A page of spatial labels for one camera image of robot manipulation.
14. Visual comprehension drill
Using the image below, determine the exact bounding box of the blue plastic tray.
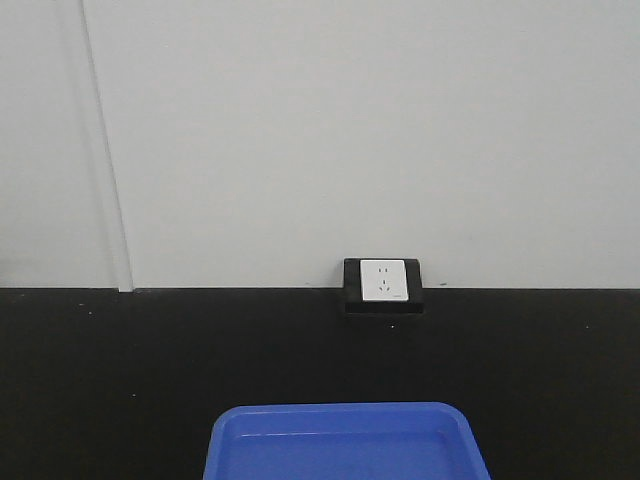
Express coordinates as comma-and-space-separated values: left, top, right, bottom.
203, 402, 490, 479

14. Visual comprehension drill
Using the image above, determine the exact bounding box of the black socket housing box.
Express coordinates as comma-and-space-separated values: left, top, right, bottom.
342, 258, 424, 318

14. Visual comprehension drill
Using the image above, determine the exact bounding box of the white wall power socket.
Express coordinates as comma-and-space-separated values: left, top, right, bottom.
360, 259, 409, 302

